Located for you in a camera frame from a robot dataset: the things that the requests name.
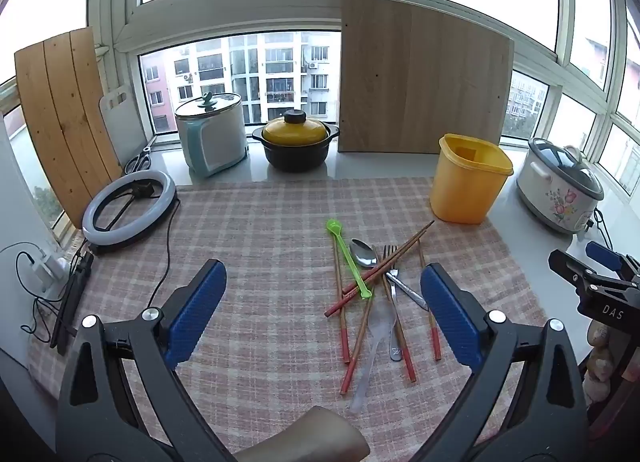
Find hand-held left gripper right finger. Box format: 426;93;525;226
415;263;588;462

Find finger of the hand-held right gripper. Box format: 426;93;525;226
585;241;640;275
548;249;608;290

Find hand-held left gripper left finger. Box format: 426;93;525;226
55;259;236;462

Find red-tipped wooden chopstick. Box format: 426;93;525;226
340;247;381;395
372;245;417;383
417;241;443;361
332;236;351;364

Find metal fork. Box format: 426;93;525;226
381;243;403;362

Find dark brown chopstick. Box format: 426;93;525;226
324;220;436;319
341;229;426;295

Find clear plastic spoon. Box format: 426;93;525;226
349;299;393;415

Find metal spoon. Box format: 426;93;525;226
349;238;430;312

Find green plastic spoon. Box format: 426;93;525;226
326;219;373;300

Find yellow plastic container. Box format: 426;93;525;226
429;133;515;224

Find person's right hand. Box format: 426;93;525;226
584;319;616;409

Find black rice cooker plug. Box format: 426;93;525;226
582;209;616;248

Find floral white rice cooker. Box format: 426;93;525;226
516;137;605;234

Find checkered table cloth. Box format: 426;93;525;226
27;176;548;448

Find black folded stand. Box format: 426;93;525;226
50;249;96;355

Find white charger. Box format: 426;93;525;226
25;247;71;293

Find black scissors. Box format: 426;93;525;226
124;145;153;175

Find brown rounded object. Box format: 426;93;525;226
234;405;372;462

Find teal white pot glass lid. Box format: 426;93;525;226
175;91;249;178

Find black casserole yellow lid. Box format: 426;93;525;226
251;110;341;173

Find white plastic cutting board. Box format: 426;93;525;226
98;86;151;170

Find pine plank board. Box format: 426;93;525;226
14;26;123;230

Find large light wooden board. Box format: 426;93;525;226
338;0;516;154

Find white apartment building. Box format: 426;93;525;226
141;32;341;133

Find black ring light cable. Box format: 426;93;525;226
149;199;182;310

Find white ring light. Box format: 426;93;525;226
81;171;177;248

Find white power adapter with cables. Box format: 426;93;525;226
15;241;61;343

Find white window frame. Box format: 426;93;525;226
0;0;640;253

